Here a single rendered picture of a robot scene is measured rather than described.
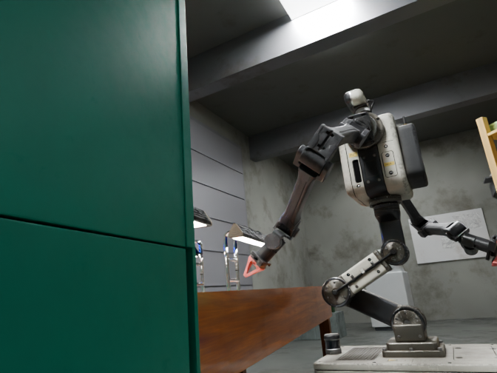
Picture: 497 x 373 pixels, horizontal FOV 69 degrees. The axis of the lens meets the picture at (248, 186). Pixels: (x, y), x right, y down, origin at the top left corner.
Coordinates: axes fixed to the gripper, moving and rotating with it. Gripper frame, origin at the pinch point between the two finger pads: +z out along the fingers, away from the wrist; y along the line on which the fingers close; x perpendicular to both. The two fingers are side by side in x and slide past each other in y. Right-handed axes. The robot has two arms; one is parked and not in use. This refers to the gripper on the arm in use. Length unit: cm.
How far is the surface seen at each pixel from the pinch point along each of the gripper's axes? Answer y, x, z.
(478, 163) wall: -654, 3, -338
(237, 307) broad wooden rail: 46.2, 17.5, -4.0
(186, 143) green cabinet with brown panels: 77, -4, -27
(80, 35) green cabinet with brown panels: 104, -8, -30
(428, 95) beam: -409, -99, -286
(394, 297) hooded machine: -536, 54, -32
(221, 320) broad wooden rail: 56, 19, -2
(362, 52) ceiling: -288, -169, -233
